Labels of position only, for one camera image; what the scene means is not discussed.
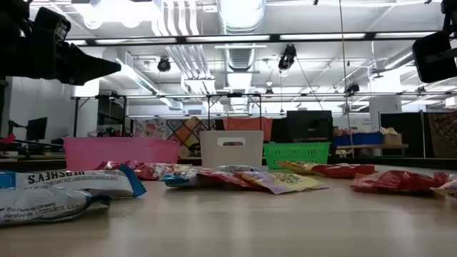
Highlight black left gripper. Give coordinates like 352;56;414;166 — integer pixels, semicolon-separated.
0;0;123;86

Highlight red Skittles pack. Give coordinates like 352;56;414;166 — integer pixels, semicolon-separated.
198;168;253;189
309;163;376;179
94;160;139;171
134;162;196;181
350;169;451;196

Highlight white blue Hershey's bar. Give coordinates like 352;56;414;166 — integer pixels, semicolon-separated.
14;163;148;199
213;164;263;173
159;170;203;188
0;185;112;228

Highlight white pillar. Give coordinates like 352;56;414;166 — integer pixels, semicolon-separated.
369;95;403;133

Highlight black partition panel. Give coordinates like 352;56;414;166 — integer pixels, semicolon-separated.
380;111;426;158

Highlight patterned brown board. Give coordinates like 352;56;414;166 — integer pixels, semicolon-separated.
426;110;457;158

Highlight black computer monitor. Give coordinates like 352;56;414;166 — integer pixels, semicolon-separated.
25;116;49;142

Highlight brown cardboard box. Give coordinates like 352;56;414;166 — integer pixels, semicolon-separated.
380;126;403;146

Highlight pink plastic bin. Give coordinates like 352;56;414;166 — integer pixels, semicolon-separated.
64;136;181;172

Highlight wooden shelf board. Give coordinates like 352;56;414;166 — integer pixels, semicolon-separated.
335;143;410;150

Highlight blue storage bin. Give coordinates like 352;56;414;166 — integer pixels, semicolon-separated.
333;131;383;146

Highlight colourful patchwork quilt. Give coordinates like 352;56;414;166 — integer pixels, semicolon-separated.
131;116;217;158

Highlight black stacked crates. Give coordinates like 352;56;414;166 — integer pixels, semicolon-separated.
285;109;335;143

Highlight black beam with light strips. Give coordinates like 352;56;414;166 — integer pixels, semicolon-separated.
66;31;457;46

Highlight green plastic mesh basket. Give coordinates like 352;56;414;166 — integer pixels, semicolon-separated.
263;141;332;170

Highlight white plastic bin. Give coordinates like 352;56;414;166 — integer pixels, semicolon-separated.
199;130;265;168

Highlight orange cloth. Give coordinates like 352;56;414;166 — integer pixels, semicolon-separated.
223;116;274;142

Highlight black metal frame rig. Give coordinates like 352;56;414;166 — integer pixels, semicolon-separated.
72;93;263;138

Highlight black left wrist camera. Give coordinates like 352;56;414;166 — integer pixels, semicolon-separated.
34;6;72;43

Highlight white rectangular air duct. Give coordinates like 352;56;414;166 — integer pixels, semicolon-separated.
117;59;183;108

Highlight black dome camera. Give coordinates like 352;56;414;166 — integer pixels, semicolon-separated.
156;56;172;74

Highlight thin hanging cable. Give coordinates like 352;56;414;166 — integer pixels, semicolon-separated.
338;0;354;158

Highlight black aluminium table frame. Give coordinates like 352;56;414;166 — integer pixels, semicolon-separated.
0;156;457;172

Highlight silver ventilation duct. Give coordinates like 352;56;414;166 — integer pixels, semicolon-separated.
216;0;267;72

